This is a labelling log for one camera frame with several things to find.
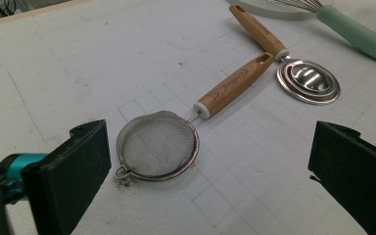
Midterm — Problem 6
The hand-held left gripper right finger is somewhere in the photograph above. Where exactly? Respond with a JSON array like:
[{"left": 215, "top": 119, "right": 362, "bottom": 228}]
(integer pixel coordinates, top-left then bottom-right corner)
[{"left": 307, "top": 120, "right": 376, "bottom": 235}]

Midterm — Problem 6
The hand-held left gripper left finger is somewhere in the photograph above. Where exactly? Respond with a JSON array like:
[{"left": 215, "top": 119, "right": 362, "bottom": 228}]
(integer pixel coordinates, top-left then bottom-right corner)
[{"left": 22, "top": 118, "right": 113, "bottom": 235}]

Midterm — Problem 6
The mesh strainer with wooden handle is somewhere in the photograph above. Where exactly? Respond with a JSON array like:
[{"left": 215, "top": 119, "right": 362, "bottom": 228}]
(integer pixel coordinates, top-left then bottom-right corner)
[{"left": 113, "top": 52, "right": 275, "bottom": 188}]

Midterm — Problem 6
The steel egg separator wooden handle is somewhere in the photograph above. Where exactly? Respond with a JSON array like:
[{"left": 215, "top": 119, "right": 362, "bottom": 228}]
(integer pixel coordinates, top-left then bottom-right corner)
[{"left": 228, "top": 3, "right": 342, "bottom": 106}]

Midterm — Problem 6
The whisk with mint green handle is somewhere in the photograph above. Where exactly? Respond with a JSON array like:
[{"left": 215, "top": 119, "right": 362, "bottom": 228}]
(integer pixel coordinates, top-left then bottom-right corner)
[{"left": 267, "top": 0, "right": 376, "bottom": 69}]

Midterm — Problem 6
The white grid mat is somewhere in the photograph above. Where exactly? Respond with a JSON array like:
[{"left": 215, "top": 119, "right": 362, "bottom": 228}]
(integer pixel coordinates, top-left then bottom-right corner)
[{"left": 0, "top": 0, "right": 376, "bottom": 235}]

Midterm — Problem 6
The light wooden table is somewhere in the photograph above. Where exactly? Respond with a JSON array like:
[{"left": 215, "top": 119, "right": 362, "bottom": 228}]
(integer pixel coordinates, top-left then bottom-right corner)
[{"left": 0, "top": 0, "right": 92, "bottom": 31}]

